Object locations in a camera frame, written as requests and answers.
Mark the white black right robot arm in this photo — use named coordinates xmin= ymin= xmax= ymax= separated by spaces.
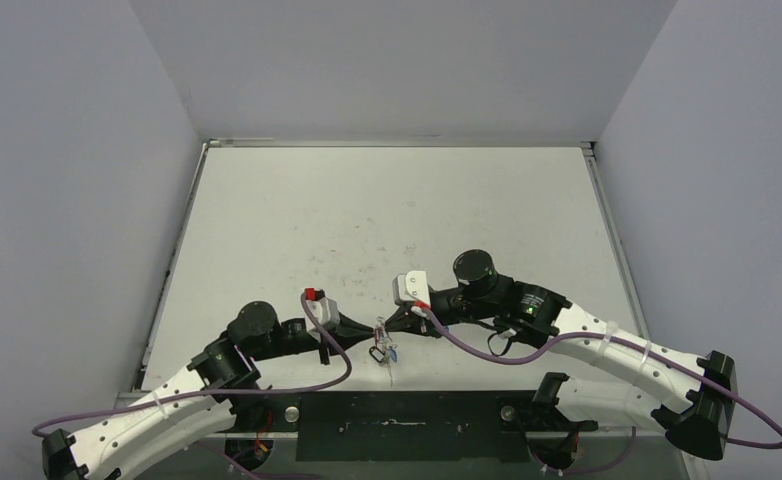
xmin=393 ymin=249 xmax=737 ymax=461

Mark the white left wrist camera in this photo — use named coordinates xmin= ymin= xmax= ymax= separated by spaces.
xmin=302 ymin=288 xmax=340 ymax=337

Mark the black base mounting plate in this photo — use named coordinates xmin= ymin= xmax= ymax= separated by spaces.
xmin=230 ymin=390 xmax=598 ymax=463

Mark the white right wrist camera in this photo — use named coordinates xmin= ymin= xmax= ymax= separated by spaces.
xmin=392 ymin=270 xmax=431 ymax=306

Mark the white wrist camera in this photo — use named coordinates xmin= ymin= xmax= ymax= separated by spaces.
xmin=392 ymin=270 xmax=431 ymax=306
xmin=302 ymin=288 xmax=340 ymax=337

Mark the black key tag white label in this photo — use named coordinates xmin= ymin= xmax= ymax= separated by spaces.
xmin=368 ymin=346 xmax=389 ymax=365

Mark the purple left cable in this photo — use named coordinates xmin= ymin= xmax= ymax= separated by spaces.
xmin=31 ymin=294 xmax=354 ymax=480

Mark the silver metal key plate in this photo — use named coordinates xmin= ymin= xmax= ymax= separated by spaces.
xmin=369 ymin=317 xmax=397 ymax=388

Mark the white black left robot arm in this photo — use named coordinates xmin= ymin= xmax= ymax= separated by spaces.
xmin=41 ymin=298 xmax=373 ymax=479

